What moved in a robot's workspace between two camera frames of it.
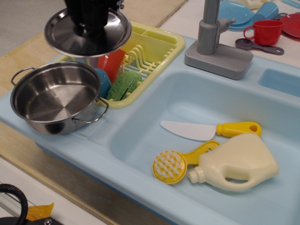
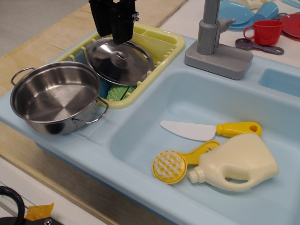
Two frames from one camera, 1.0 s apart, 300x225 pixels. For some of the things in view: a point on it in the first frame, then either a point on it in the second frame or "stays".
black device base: x=13 y=221 stays
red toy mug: x=266 y=32 stays
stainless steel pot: x=54 y=97 stays
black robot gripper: x=89 y=17 to x=122 y=16
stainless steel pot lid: x=61 y=35 to x=125 y=63
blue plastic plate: x=243 y=16 stays
